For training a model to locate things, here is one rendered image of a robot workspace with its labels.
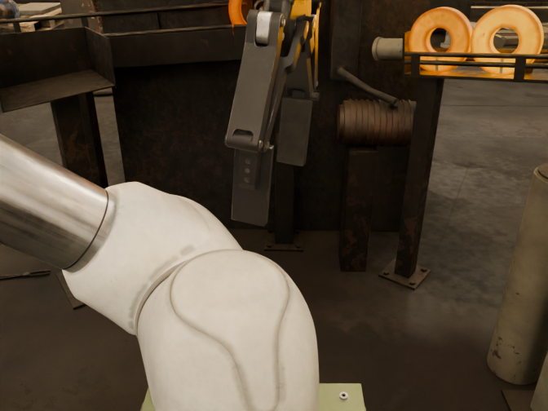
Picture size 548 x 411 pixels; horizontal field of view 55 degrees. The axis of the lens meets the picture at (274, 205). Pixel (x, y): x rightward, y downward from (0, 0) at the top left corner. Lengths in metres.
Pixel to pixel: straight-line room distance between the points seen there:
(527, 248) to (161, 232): 0.84
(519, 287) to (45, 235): 0.99
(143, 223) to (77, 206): 0.07
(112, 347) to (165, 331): 1.00
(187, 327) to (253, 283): 0.07
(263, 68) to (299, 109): 0.16
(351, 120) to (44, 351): 0.99
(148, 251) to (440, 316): 1.11
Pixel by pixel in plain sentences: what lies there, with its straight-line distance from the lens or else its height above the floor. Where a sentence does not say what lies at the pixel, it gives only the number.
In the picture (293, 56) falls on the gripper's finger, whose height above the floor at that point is 0.86.
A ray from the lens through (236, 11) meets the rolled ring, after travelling 1.56.
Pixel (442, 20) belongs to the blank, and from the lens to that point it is 1.40.
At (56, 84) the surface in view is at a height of 0.60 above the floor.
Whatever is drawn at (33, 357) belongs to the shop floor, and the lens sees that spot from 1.50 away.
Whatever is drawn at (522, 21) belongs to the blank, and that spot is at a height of 0.77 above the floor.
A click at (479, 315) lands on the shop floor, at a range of 1.60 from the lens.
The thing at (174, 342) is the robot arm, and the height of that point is 0.65.
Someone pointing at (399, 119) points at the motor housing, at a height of 0.50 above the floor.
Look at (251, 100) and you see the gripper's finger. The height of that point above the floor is 0.84.
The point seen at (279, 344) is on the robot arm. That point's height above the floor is 0.64.
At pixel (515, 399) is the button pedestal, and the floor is 0.01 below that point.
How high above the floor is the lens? 0.95
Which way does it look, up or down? 28 degrees down
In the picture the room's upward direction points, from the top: straight up
